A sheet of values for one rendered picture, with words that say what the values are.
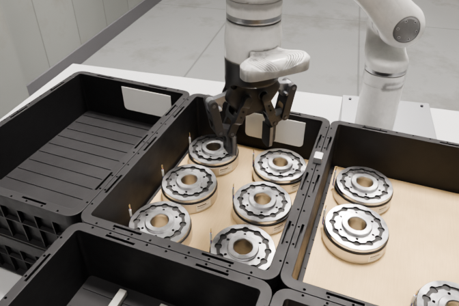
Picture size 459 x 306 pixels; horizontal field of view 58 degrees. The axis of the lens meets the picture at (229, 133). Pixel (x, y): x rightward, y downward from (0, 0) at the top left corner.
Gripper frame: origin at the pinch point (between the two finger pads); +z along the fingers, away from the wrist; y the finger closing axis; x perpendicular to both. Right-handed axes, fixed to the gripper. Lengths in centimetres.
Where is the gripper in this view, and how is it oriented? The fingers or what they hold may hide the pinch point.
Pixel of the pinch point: (249, 141)
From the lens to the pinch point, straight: 63.7
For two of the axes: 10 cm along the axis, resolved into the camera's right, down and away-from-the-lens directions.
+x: 4.1, 5.2, -7.5
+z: 0.0, 8.2, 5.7
